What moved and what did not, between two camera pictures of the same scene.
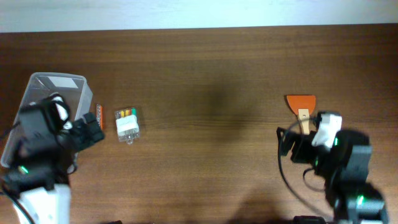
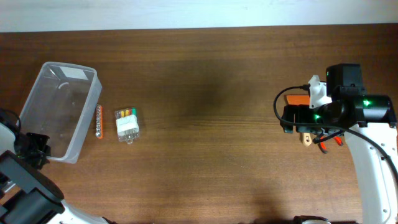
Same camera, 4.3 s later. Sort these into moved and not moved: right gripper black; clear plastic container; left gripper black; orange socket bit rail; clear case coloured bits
Moved: right gripper black; clear plastic container; left gripper black
Not moved: clear case coloured bits; orange socket bit rail
